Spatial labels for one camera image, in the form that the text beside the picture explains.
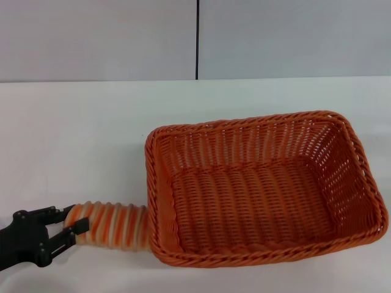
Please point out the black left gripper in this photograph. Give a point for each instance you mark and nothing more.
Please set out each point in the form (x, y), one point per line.
(24, 238)

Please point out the orange striped bread loaf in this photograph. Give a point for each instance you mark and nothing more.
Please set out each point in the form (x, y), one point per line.
(116, 224)

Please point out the orange woven plastic basket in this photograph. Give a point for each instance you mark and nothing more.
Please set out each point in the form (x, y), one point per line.
(244, 198)

